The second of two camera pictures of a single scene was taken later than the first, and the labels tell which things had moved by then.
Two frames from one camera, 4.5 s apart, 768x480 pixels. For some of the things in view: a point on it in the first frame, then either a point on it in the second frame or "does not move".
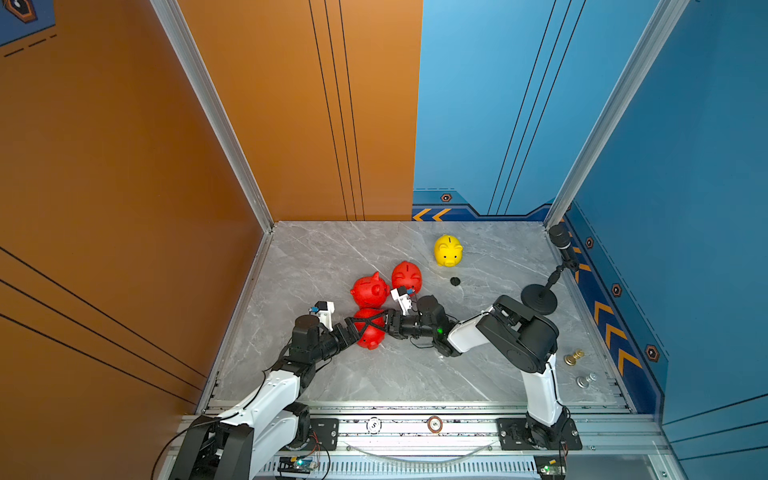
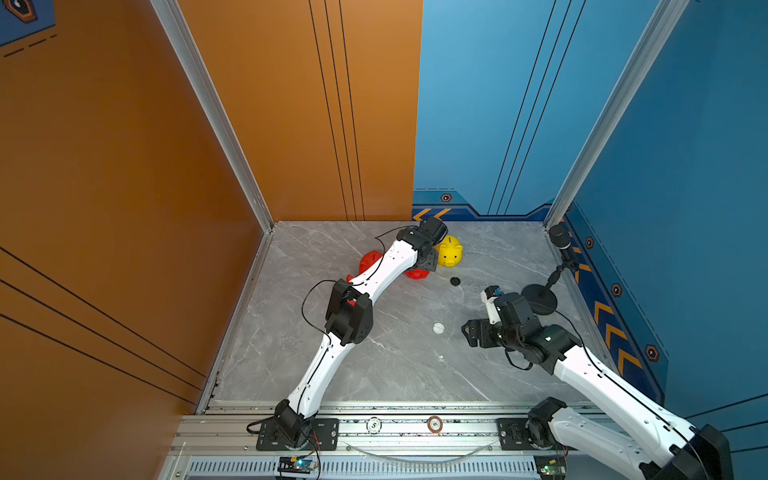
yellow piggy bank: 448,250 does not move
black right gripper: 394,321 -> 470,335
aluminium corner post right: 657,34 does not move
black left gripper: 350,323 -> 432,261
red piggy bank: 371,336 -> 417,274
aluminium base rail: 458,441 does not move
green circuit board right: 551,467 does not move
